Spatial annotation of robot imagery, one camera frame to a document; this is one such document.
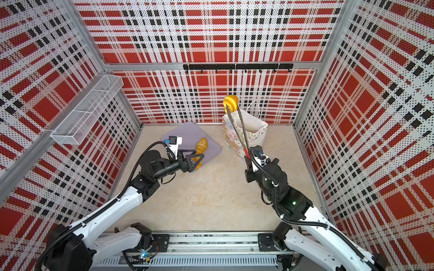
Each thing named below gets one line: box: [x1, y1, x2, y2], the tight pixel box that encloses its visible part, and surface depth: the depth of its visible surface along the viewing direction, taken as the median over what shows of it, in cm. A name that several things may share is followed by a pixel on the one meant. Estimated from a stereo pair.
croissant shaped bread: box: [195, 137, 208, 155], surface depth 107 cm
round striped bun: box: [222, 94, 240, 114], surface depth 65 cm
